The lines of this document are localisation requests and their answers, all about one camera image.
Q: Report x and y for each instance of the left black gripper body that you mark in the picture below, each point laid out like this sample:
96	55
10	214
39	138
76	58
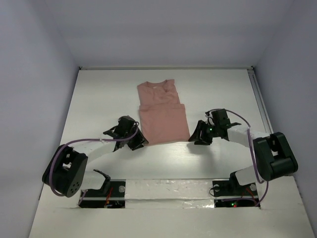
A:
133	143

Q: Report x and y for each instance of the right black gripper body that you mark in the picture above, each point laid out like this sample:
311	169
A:
208	132

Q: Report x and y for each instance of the pink pixel-print t-shirt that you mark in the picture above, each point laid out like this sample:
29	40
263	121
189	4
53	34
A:
162	115

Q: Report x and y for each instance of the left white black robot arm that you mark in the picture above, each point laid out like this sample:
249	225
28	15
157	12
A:
66	173

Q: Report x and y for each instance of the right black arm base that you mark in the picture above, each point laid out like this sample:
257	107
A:
228	194

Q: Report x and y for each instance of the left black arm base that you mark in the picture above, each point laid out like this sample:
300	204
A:
112	199

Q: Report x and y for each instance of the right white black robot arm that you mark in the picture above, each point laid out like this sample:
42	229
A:
271	154

